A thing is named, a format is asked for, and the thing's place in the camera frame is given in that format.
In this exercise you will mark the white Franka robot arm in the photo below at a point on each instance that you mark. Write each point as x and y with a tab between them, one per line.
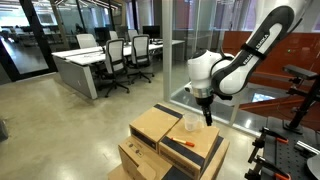
233	76

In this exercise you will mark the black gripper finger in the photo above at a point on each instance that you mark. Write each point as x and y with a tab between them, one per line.
208	116

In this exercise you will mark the small cardboard box dark tape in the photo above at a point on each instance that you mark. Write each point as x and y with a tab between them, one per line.
153	123

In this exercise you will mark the black camera stand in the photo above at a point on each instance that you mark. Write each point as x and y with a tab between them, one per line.
301	113

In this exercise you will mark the black computer monitor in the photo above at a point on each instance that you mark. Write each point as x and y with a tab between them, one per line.
101	33
151	31

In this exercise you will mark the grey round plate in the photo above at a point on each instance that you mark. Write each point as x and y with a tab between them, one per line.
315	166

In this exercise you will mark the clear plastic measuring cup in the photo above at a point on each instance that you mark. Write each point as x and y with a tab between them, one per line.
190	123

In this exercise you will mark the orange capped white marker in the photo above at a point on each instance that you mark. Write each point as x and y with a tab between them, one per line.
190	144

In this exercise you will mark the silver aluminium bar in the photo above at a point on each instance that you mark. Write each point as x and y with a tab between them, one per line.
305	146

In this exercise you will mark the long white office desk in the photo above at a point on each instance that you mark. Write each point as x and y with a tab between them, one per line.
86	58

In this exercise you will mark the white mesh black frame chair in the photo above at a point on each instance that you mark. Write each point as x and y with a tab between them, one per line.
113	35
115	55
132	34
140	46
86	40

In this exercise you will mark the small cardboard box printed label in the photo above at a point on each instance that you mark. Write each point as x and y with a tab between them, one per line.
200	136

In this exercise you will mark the large cardboard box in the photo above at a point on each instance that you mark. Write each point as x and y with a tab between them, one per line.
140	160

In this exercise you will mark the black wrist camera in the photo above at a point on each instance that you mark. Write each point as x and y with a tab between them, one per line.
223	97

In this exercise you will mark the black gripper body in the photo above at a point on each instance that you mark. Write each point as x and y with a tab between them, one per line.
205	101

